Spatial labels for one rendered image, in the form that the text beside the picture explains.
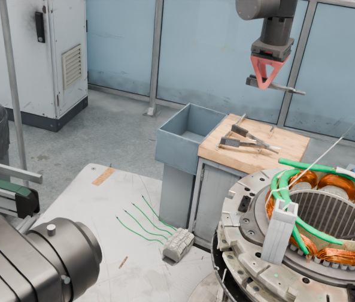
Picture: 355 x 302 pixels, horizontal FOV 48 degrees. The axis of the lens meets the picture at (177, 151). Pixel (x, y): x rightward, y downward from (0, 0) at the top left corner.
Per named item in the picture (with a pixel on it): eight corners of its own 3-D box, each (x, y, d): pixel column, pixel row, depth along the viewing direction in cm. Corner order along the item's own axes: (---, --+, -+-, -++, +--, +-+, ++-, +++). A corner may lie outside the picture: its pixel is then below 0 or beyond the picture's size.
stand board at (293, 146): (197, 155, 87) (198, 146, 85) (228, 121, 101) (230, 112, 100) (288, 188, 80) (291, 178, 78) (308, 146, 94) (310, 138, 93)
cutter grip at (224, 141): (220, 144, 84) (221, 138, 83) (220, 142, 85) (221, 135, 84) (239, 148, 83) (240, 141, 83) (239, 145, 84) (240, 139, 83)
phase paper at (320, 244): (287, 248, 57) (295, 225, 54) (288, 241, 58) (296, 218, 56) (345, 268, 55) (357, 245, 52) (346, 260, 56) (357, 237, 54)
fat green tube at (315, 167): (275, 168, 67) (278, 159, 66) (279, 157, 70) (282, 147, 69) (368, 195, 63) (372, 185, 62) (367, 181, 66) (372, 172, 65)
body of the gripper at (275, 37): (249, 53, 80) (255, 15, 76) (263, 41, 88) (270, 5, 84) (281, 60, 77) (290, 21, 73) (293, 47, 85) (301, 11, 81)
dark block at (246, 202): (250, 201, 66) (252, 195, 66) (245, 213, 64) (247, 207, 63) (242, 198, 67) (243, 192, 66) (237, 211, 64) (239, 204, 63)
